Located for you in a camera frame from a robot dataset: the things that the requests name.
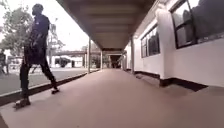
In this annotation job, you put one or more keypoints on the brown canopy roof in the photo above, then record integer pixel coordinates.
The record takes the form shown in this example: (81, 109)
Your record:
(106, 20)

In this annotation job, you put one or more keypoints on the white building with dark windows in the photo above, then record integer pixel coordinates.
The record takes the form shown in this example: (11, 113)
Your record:
(193, 63)

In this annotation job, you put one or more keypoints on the grey open ground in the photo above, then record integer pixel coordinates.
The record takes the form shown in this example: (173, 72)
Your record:
(68, 73)

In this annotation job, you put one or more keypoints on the grey canopy post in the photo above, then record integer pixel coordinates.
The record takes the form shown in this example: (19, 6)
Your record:
(132, 53)
(89, 55)

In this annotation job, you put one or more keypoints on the flat-roofed open shelter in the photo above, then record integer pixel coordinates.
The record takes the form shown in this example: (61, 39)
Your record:
(70, 52)

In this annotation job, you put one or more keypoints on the leafy green tree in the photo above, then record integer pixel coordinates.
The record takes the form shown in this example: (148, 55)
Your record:
(16, 30)

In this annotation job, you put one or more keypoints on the dark kerb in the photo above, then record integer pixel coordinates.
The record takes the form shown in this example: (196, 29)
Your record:
(74, 78)

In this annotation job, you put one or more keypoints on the grey concrete strip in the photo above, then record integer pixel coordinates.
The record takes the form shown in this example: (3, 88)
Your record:
(156, 85)

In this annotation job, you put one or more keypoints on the person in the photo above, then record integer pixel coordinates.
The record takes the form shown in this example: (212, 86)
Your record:
(36, 40)

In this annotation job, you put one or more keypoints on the brown concrete walkway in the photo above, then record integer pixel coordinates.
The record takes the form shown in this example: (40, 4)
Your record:
(110, 100)

